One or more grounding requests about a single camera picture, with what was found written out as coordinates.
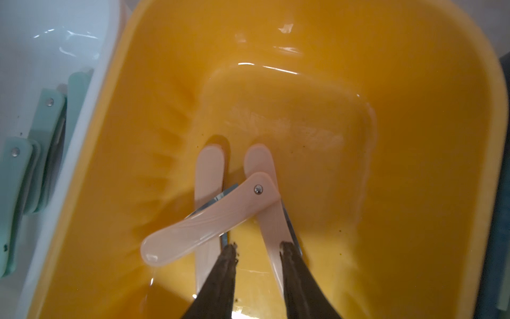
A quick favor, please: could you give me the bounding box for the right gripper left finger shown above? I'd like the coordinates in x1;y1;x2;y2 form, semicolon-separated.
181;244;238;319

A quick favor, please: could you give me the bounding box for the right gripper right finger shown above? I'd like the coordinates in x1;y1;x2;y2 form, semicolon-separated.
280;241;341;318

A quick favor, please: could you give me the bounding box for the pink knife top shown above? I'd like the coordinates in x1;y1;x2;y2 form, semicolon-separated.
194;144;225;293

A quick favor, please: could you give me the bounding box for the mint knife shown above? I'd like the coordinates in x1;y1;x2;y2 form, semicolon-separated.
24;89;66;215
1;137;34;278
62;69;94;161

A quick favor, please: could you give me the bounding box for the yellow storage box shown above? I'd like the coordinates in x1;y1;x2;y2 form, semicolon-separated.
17;1;508;318

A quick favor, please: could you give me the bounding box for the white storage box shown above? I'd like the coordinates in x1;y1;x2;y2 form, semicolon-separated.
1;1;131;318

